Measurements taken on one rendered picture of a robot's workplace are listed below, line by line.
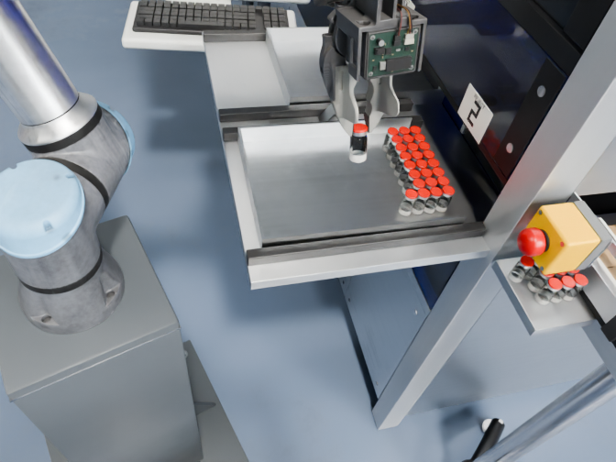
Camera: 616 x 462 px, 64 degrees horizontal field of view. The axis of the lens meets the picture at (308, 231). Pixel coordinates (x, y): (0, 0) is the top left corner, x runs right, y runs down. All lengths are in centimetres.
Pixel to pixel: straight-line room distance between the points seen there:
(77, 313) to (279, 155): 43
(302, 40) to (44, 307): 81
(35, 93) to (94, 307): 31
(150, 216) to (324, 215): 125
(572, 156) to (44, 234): 67
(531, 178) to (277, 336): 112
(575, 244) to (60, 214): 65
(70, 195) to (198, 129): 170
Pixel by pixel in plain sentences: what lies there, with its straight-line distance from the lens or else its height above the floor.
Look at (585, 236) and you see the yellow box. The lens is 75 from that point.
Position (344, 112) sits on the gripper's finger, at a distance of 59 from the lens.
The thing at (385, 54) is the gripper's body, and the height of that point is 125.
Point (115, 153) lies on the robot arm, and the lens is 79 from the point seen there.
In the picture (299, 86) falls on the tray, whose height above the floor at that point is 88.
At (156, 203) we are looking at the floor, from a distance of 205.
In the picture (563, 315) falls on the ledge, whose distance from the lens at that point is 86.
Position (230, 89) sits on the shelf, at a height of 88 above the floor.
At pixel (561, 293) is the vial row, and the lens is 85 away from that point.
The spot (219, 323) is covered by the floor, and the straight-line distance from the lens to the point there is 171.
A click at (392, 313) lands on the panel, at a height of 41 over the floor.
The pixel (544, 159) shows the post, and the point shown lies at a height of 108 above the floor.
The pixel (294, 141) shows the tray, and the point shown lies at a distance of 96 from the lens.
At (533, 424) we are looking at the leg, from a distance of 116.
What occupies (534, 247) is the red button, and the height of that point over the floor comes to 101.
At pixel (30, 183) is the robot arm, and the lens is 72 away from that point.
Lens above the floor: 150
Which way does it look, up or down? 50 degrees down
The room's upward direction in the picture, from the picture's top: 10 degrees clockwise
